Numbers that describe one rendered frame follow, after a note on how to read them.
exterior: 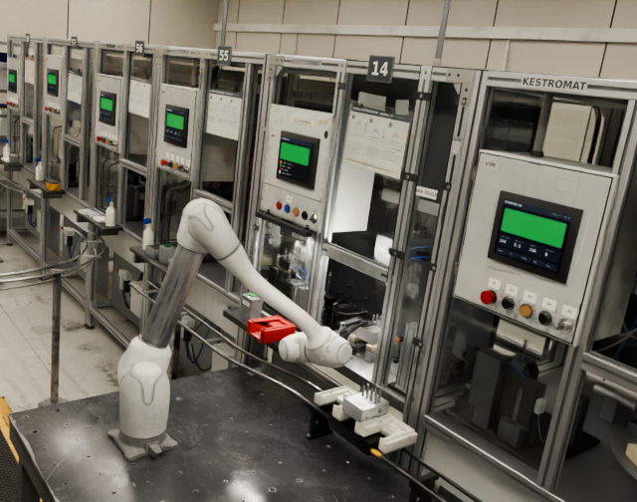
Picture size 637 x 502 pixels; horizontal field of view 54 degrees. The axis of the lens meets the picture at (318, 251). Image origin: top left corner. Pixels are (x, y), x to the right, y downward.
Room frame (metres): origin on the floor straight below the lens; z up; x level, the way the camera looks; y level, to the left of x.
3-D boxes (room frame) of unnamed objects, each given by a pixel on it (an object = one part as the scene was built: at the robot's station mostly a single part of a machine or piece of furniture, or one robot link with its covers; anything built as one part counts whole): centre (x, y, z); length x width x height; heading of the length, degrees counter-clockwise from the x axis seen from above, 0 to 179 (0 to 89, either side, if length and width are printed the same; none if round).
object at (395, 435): (1.94, -0.22, 0.84); 0.36 x 0.14 x 0.10; 40
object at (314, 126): (2.65, 0.06, 1.60); 0.42 x 0.29 x 0.46; 40
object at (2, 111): (6.80, 3.54, 1.00); 1.30 x 0.51 x 2.00; 40
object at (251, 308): (2.56, 0.25, 0.97); 0.08 x 0.08 x 0.12; 40
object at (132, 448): (1.90, 0.50, 0.71); 0.22 x 0.18 x 0.06; 40
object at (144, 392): (1.92, 0.52, 0.85); 0.18 x 0.16 x 0.22; 21
